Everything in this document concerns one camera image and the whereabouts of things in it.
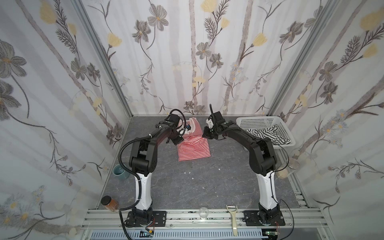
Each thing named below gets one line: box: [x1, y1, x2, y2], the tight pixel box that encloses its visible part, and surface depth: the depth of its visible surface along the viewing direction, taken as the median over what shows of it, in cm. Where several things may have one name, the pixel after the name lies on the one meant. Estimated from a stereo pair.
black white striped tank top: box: [246, 124, 291, 145], surface depth 109 cm
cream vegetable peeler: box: [226, 205, 238, 237], surface depth 76 cm
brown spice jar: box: [100, 195, 119, 212], surface depth 73 cm
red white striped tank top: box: [177, 117, 211, 162], surface depth 100 cm
